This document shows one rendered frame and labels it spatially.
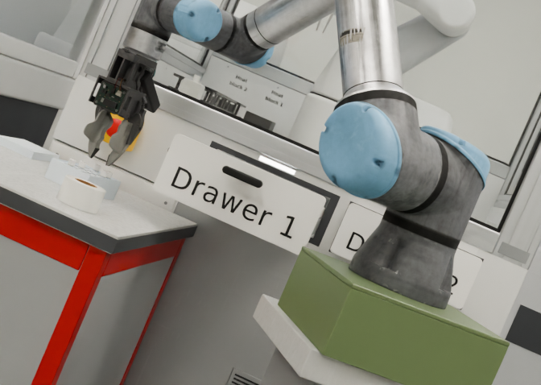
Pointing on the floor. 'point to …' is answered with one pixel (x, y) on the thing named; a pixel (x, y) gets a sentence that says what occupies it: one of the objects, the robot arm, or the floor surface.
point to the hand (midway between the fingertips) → (103, 155)
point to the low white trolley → (76, 279)
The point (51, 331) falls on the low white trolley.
